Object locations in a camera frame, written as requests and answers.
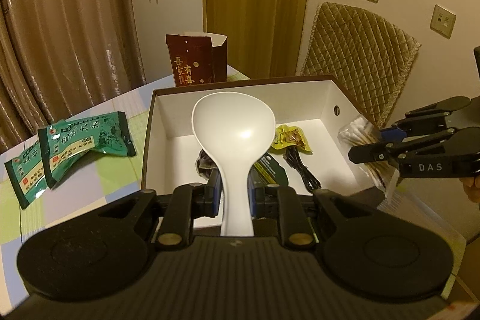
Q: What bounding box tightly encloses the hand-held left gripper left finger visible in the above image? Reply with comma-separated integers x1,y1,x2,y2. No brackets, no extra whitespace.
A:
98,170,222,254

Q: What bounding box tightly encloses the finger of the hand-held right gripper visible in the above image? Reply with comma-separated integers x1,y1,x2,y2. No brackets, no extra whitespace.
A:
379,96,472,144
347,128,460,168

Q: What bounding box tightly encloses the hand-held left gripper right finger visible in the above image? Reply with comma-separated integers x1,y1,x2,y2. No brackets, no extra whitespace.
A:
252,174,362,253

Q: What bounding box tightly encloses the bag of cotton swabs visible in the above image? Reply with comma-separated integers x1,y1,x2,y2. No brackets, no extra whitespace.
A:
337,115,400,199

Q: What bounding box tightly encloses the dark green card package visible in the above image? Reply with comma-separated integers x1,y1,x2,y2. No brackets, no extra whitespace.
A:
255,154,289,187

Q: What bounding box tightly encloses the brown scrunchie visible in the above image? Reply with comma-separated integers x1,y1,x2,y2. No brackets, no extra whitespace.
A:
195,149,218,178

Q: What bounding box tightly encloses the black cable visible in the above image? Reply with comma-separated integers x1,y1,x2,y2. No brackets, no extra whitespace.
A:
284,148,322,191

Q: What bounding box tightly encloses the yellow snack packet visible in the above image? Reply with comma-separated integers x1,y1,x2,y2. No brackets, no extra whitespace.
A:
271,124,313,153

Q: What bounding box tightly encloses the white plastic spoon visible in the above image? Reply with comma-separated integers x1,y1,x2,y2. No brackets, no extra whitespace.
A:
191,91,277,236

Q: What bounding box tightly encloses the brown cardboard box white inside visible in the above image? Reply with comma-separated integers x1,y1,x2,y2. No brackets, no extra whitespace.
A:
140,76,389,193

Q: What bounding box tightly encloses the person's right hand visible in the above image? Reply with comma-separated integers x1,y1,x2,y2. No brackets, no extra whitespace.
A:
463,175,480,204

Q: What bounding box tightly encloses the chair with quilted cover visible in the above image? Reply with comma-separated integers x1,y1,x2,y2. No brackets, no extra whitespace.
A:
300,1,421,127

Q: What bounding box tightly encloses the dark red gift bag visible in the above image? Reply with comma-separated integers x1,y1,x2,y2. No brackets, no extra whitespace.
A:
166,31,228,86

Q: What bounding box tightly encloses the green food packet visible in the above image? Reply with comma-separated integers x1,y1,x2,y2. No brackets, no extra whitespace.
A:
37,111,136,189
4,142,49,210

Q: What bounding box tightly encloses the brown curtain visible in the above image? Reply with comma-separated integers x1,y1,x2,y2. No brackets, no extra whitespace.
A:
0,0,147,152

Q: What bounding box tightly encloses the beige wall outlet plate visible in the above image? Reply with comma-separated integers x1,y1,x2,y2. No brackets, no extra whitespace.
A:
430,4,457,39

